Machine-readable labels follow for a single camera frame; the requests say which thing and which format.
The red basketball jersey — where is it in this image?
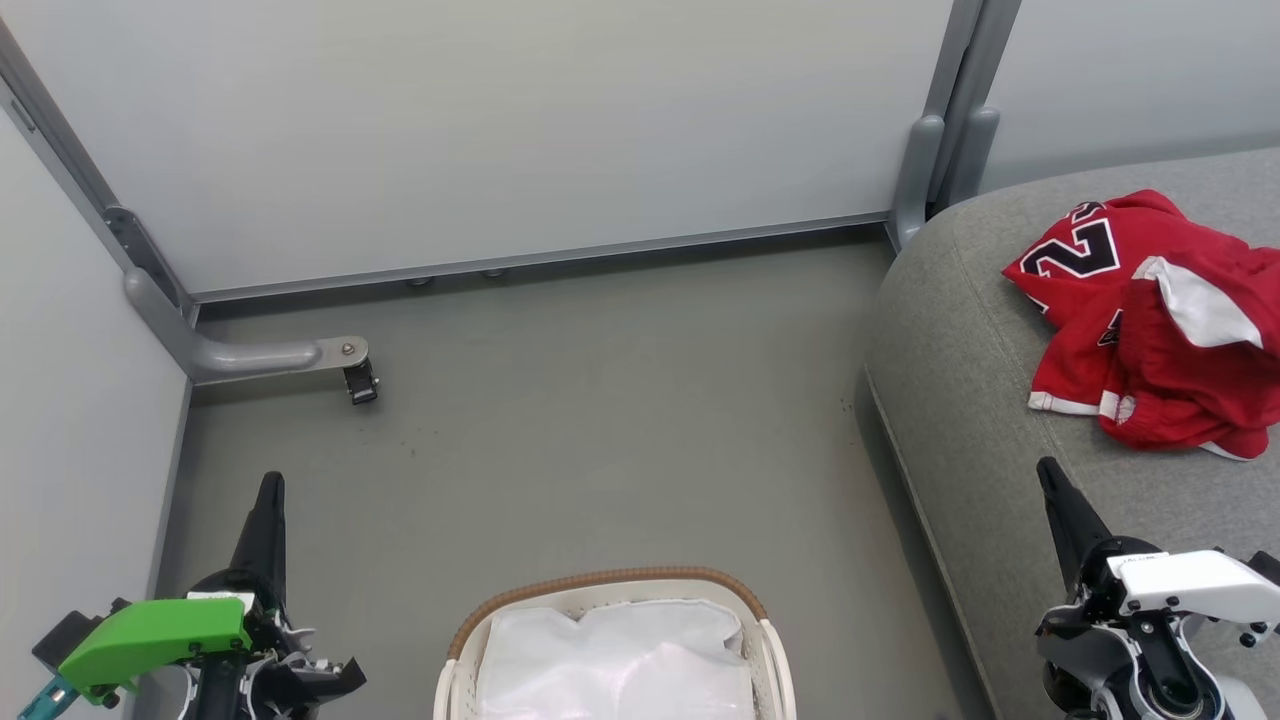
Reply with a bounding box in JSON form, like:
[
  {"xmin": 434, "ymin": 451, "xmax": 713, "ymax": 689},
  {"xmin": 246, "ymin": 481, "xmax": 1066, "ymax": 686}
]
[{"xmin": 1002, "ymin": 189, "xmax": 1280, "ymax": 462}]

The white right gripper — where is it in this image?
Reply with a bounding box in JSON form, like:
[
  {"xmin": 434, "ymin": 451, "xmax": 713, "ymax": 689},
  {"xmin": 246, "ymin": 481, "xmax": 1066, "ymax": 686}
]
[{"xmin": 1036, "ymin": 457, "xmax": 1280, "ymax": 643}]

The white partition panel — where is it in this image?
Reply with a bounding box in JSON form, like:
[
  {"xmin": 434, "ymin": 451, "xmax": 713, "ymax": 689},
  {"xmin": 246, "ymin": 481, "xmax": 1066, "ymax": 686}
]
[
  {"xmin": 0, "ymin": 100, "xmax": 191, "ymax": 720},
  {"xmin": 0, "ymin": 0, "xmax": 956, "ymax": 301},
  {"xmin": 980, "ymin": 0, "xmax": 1280, "ymax": 191}
]

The grey partition corner post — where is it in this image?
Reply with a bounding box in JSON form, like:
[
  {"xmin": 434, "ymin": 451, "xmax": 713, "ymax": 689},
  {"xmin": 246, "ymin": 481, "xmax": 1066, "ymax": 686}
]
[{"xmin": 0, "ymin": 20, "xmax": 196, "ymax": 321}]

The white cloth basket liner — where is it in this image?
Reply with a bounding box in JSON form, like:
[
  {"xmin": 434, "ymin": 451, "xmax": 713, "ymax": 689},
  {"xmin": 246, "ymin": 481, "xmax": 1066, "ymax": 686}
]
[{"xmin": 477, "ymin": 598, "xmax": 756, "ymax": 720}]

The grey partition foot with caster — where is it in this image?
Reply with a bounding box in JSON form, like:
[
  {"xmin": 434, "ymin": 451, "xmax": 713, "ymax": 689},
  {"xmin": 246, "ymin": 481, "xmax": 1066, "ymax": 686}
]
[{"xmin": 125, "ymin": 268, "xmax": 381, "ymax": 406}]

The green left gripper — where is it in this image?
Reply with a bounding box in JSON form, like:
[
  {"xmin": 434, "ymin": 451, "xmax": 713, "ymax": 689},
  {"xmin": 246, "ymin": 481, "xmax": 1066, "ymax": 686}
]
[{"xmin": 58, "ymin": 471, "xmax": 367, "ymax": 720}]

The grey fabric sofa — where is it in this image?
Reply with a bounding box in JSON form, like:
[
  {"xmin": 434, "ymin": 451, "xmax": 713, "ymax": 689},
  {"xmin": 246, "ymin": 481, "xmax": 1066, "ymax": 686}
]
[{"xmin": 865, "ymin": 148, "xmax": 1280, "ymax": 720}]

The white laundry basket brown rim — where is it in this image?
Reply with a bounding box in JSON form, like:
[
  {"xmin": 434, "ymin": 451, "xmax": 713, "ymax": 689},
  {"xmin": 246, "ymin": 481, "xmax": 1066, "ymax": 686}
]
[{"xmin": 433, "ymin": 567, "xmax": 798, "ymax": 720}]

